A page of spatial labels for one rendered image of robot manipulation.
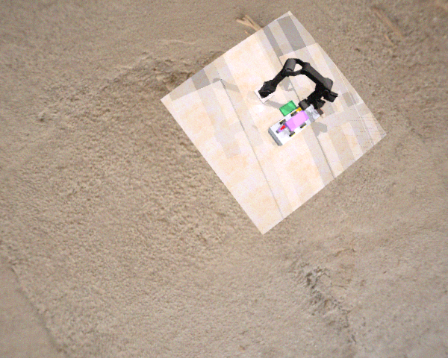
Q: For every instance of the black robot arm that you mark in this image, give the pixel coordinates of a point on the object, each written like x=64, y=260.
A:
x=323, y=85

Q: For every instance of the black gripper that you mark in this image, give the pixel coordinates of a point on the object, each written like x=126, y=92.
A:
x=304, y=104

